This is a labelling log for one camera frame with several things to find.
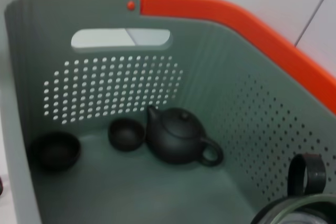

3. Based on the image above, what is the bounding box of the glass teacup with black sleeve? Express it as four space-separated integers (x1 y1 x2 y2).
250 153 336 224

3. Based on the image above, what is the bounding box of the small black clay cup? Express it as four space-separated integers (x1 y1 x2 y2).
108 119 146 153
29 131 81 172

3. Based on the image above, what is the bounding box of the grey-green perforated storage bin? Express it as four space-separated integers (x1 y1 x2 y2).
0 0 336 224

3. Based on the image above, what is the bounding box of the black clay teapot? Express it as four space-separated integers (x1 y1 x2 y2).
145 105 224 167

